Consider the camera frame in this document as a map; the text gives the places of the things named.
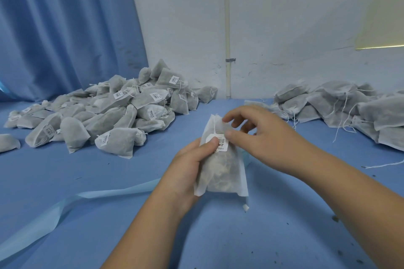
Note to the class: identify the lone white pouch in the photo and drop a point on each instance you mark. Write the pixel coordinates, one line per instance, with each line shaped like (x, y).
(9, 143)

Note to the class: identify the white peeled label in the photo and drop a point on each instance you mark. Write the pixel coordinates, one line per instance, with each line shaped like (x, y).
(218, 143)

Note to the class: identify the person's right hand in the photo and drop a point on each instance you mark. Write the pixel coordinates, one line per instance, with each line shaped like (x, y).
(271, 139)

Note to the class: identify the person's right forearm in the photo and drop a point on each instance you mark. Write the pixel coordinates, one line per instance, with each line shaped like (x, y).
(360, 212)

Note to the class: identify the white sachet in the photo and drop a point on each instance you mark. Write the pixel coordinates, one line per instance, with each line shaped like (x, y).
(221, 171)

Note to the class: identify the person's left forearm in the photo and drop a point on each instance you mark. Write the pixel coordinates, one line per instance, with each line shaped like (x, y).
(142, 240)

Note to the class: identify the grey pipe clamp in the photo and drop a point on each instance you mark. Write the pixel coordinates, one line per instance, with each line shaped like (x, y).
(230, 60)

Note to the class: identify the person's left hand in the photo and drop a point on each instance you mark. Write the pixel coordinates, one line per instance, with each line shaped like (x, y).
(183, 174)

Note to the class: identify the pile of unlabelled herb bags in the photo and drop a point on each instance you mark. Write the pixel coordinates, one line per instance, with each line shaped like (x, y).
(341, 111)

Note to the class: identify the white wall pipe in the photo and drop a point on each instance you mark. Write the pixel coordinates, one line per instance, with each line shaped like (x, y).
(227, 26)

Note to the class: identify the small white paper scrap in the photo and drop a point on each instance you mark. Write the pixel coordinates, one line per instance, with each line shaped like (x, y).
(245, 207)

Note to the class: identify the blue curtain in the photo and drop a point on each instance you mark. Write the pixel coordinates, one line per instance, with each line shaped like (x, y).
(63, 26)

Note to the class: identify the blue label roll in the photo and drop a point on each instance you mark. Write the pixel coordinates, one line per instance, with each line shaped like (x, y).
(69, 212)

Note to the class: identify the pile of labelled herb bags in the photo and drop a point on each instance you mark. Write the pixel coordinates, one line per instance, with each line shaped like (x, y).
(107, 111)

